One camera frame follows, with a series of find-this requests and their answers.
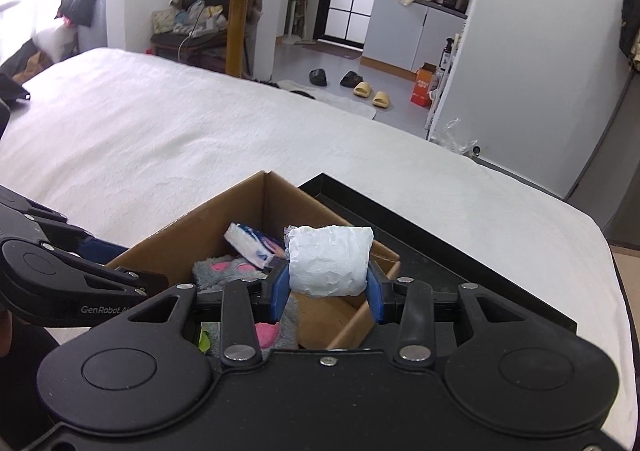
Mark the grey pink paw plush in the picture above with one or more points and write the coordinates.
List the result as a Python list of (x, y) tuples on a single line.
[(240, 280)]

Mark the black pillow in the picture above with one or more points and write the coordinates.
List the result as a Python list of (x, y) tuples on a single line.
[(78, 12)]

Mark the left yellow slipper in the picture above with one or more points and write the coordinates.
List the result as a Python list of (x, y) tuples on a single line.
[(362, 90)]

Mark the white kitchen cabinet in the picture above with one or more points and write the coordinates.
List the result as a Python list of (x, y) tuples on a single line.
[(408, 37)]

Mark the hanging dark clothes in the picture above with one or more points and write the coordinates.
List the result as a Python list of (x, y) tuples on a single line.
[(629, 32)]

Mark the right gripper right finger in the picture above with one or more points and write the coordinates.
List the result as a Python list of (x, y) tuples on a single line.
[(409, 304)]

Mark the orange carton box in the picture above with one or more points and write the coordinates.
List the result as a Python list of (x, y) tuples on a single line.
[(423, 86)]

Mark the clear plastic bag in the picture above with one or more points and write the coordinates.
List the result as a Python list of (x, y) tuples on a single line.
[(451, 138)]

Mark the black slipper near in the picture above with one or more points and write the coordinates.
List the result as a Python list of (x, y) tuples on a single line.
[(317, 77)]

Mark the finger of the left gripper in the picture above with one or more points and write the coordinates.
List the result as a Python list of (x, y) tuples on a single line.
[(146, 281), (25, 219)]

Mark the blue tissue pack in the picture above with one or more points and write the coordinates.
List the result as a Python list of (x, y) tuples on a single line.
[(257, 248)]

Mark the black tray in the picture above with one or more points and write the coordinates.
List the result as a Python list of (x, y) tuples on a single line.
[(424, 256)]

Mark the white soft ball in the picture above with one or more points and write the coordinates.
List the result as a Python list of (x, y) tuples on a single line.
[(331, 261)]

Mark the yellow slipper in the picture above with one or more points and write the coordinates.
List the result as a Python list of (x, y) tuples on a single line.
[(362, 90), (381, 100)]

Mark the white bed cover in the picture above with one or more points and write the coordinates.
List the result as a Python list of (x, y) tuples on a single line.
[(124, 143)]

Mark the right yellow slipper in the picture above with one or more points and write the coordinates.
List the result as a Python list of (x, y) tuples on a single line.
[(381, 100)]

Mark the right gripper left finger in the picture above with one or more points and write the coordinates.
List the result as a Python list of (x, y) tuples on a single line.
[(245, 304)]

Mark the yellow round table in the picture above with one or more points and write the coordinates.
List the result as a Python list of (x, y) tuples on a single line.
[(235, 37)]

